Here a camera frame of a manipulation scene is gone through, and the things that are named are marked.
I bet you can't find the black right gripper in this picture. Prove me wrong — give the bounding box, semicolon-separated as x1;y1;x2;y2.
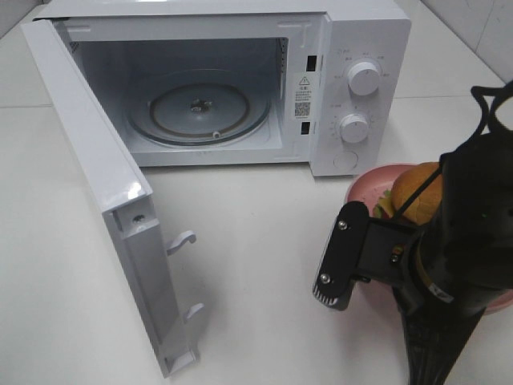
393;236;485;384

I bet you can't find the burger with sesame-free bun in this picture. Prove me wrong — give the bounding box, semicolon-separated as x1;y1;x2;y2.
373;161;446;226

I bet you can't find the pink round plate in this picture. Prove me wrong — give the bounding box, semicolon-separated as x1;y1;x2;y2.
345;161;513;317

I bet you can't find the round white door button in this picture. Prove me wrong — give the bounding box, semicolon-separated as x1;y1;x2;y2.
333;151;358;172

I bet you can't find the white microwave door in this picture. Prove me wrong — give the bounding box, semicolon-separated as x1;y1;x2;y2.
22;19;203;377

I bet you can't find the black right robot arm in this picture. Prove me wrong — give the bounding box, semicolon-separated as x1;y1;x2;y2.
394;84;512;384

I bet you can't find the white microwave oven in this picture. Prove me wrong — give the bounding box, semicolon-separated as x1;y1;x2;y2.
23;1;411;176

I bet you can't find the glass microwave turntable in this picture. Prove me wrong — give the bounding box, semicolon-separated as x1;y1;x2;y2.
127;69;271;147

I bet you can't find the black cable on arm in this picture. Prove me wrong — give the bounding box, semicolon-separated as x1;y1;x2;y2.
396;164;446;221

